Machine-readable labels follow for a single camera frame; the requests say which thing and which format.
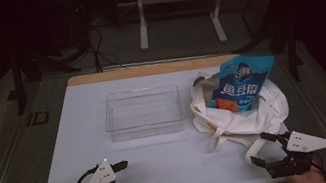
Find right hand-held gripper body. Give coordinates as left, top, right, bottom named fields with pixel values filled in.
left=260, top=125, right=326, bottom=181

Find white cloth tote bag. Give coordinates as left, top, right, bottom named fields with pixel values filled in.
left=183, top=57, right=299, bottom=174

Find clear plastic container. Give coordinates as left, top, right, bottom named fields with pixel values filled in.
left=99, top=80, right=189, bottom=146

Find blue snack packet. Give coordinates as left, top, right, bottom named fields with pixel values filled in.
left=200, top=49, right=284, bottom=119

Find person's right hand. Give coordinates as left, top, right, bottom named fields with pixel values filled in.
left=287, top=167, right=326, bottom=183

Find black metal stand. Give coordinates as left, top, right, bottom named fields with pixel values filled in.
left=0, top=35, right=89, bottom=118
left=223, top=0, right=308, bottom=93

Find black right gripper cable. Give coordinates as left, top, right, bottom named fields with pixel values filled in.
left=310, top=157, right=326, bottom=183

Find black floor cables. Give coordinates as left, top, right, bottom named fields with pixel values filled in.
left=83, top=19, right=128, bottom=75

